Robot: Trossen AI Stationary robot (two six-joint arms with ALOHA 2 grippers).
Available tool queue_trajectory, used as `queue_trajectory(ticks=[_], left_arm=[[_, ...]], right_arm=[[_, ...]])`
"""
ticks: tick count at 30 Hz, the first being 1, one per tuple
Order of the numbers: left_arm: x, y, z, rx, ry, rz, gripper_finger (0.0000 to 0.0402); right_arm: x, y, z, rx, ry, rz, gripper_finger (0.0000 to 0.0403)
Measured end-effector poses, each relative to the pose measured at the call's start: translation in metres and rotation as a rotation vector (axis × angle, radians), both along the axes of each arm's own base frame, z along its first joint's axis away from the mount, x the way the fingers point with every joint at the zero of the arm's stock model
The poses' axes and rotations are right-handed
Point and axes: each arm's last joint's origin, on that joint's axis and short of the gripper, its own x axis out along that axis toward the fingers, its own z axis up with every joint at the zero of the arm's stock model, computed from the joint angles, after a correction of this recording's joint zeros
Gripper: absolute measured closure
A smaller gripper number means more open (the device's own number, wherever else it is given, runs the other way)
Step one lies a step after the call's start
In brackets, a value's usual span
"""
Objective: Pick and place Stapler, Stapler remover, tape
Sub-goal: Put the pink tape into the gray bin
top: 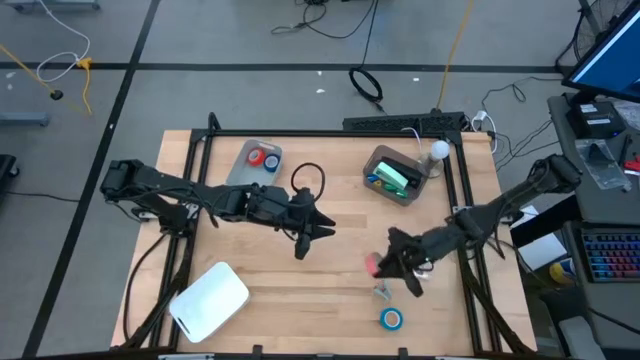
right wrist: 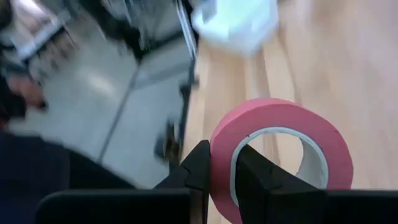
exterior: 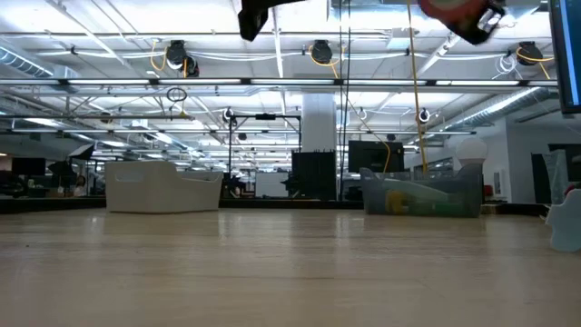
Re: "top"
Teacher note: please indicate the light grey plastic bin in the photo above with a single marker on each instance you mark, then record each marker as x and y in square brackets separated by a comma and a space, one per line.
[240, 172]

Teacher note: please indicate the large black stapler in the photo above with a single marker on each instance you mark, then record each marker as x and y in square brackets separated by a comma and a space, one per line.
[412, 172]

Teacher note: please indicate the mint green stapler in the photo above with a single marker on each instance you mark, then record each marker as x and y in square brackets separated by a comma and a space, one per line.
[390, 175]

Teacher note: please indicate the white power adapter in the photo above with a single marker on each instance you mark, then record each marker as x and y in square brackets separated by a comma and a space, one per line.
[480, 117]

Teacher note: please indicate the table lamp white globe bulb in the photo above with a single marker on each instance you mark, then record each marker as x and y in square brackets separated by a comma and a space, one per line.
[440, 149]

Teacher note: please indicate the backlit keyboard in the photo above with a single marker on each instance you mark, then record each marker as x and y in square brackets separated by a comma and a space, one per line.
[612, 257]

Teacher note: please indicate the grey equipment cart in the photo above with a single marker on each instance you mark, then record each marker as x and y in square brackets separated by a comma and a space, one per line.
[600, 205]

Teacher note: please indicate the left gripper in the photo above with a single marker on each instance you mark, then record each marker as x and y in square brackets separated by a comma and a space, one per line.
[275, 205]

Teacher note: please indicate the grey furniture foot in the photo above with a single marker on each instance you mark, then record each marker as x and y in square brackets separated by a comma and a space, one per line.
[22, 118]

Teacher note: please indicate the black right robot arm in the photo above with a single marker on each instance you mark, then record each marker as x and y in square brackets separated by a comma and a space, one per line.
[505, 200]

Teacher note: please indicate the black mini computer box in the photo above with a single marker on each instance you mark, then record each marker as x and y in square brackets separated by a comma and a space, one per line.
[595, 122]

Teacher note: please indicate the red tape roll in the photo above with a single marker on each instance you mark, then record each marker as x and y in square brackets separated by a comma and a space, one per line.
[250, 159]

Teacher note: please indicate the smoky translucent plastic bin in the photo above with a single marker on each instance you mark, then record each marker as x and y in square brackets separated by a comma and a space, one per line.
[378, 158]

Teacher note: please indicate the dark blue tape roll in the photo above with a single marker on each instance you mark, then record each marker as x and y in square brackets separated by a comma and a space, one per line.
[266, 164]

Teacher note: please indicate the black perforated metal bar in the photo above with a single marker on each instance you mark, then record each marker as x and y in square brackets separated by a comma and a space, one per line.
[400, 122]

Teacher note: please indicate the pink tape roll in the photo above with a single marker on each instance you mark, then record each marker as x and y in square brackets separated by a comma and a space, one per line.
[371, 264]

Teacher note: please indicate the black aluminium table frame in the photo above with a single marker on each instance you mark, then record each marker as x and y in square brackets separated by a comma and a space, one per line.
[320, 133]

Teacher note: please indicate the light blue tape roll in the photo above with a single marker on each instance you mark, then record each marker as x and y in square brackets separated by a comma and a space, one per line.
[382, 319]

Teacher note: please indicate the clear plastic bag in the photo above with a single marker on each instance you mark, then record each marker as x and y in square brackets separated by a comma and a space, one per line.
[600, 165]

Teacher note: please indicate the red tool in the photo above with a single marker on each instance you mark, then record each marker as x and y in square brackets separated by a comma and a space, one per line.
[634, 165]

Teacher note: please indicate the black computer monitor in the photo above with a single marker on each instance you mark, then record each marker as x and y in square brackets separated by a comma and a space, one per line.
[610, 60]

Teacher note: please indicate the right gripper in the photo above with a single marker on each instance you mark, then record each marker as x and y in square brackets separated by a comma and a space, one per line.
[415, 247]

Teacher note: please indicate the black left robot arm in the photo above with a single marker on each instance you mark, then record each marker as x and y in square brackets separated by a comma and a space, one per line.
[165, 182]

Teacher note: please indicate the black floor disc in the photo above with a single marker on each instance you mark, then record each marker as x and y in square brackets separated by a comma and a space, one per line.
[56, 94]

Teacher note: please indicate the small blue stapler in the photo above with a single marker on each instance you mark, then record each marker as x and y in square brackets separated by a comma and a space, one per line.
[372, 177]

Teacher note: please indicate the black floor fan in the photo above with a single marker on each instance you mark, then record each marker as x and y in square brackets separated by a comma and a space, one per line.
[592, 15]

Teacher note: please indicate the green mini stapler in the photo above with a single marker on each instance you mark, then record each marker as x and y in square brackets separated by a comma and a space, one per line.
[391, 188]
[401, 193]

